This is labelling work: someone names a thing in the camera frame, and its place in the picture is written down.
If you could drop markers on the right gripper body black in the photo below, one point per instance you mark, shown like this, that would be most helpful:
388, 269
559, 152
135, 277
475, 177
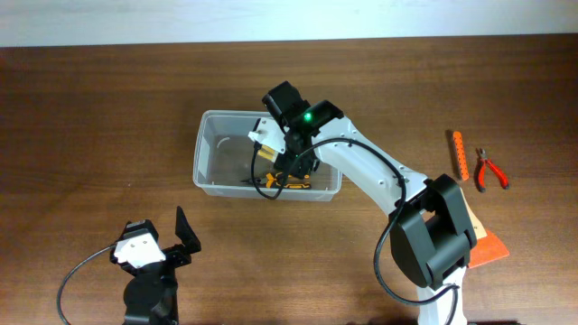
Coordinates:
294, 158

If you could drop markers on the orange black long-nose pliers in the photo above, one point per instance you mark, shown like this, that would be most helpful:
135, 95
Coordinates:
274, 181

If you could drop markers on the screwdriver set clear pack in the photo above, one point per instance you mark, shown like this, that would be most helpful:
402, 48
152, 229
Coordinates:
267, 153

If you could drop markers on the orange bit holder strip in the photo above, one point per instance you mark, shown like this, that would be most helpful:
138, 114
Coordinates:
460, 155

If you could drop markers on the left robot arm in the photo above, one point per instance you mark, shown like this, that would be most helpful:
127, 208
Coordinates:
151, 296

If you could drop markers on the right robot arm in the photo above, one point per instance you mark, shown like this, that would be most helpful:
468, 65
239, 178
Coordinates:
423, 253

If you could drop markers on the clear plastic container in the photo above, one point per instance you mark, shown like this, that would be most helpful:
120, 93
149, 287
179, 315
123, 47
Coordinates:
223, 155

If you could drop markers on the orange scraper wooden handle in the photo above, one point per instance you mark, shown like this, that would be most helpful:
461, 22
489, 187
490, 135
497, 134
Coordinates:
489, 247

